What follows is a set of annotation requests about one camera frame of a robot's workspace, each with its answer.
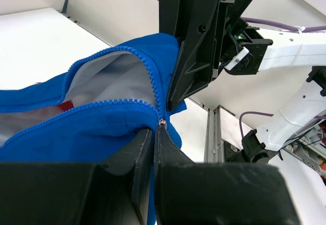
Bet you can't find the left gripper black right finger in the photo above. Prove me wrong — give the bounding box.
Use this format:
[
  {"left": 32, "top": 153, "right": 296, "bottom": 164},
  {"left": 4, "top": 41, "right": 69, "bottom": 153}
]
[{"left": 154, "top": 124, "right": 301, "bottom": 224}]

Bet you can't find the blue white red jacket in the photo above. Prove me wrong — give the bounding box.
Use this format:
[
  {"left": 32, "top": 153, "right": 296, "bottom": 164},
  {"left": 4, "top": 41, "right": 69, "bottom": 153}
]
[{"left": 1, "top": 33, "right": 186, "bottom": 224}]

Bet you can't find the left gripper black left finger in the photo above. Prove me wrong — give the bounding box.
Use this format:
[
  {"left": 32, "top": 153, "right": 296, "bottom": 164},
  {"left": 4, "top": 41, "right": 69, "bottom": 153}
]
[{"left": 1, "top": 129, "right": 152, "bottom": 224}]

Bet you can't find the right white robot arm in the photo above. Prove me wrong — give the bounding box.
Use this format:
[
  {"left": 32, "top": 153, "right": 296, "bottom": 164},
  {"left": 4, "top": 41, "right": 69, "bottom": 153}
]
[{"left": 191, "top": 0, "right": 325, "bottom": 116}]

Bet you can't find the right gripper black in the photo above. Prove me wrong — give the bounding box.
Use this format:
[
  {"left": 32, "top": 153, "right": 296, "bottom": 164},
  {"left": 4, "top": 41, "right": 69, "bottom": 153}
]
[{"left": 166, "top": 0, "right": 273, "bottom": 111}]

